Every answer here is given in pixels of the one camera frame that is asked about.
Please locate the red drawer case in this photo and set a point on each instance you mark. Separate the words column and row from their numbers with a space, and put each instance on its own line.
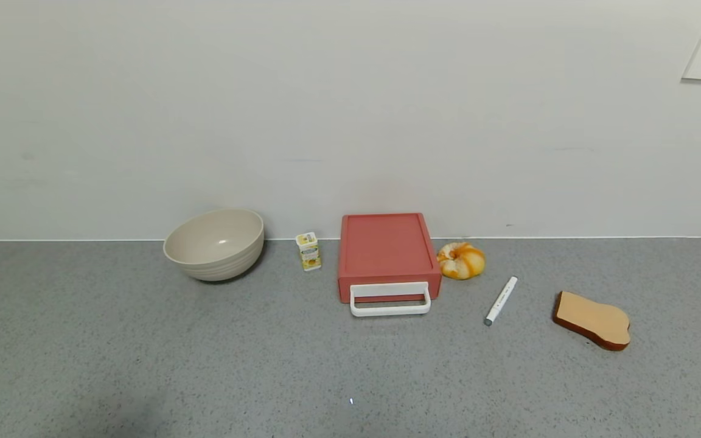
column 386, row 246

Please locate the small yellow drink carton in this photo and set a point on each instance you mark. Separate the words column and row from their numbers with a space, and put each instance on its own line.
column 308, row 250

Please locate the orange and white bread roll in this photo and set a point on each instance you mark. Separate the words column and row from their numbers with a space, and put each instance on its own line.
column 461, row 260

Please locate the beige ribbed bowl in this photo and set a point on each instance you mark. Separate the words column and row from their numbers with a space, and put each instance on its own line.
column 213, row 246

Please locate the white marker pen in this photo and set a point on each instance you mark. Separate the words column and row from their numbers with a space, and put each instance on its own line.
column 501, row 300

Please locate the toast slice with brown crust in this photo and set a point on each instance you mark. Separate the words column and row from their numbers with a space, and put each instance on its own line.
column 592, row 318

